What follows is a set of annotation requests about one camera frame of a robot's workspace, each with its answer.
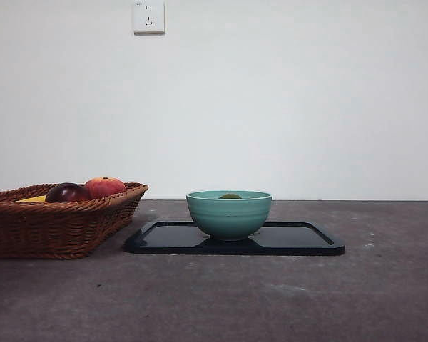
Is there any red yellow apple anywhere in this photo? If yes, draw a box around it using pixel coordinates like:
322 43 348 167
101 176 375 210
83 176 127 200

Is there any white wall socket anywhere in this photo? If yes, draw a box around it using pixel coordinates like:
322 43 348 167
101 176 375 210
133 0 165 36

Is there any teal ceramic bowl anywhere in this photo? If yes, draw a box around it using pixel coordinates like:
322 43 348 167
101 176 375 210
185 190 274 242

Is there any brown wicker basket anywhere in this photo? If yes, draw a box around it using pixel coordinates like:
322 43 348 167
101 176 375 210
0 182 150 260

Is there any dark rectangular tray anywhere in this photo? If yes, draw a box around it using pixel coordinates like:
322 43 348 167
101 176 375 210
123 220 346 256

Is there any dark red apple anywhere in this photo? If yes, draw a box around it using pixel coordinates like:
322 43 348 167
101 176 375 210
44 182 92 203

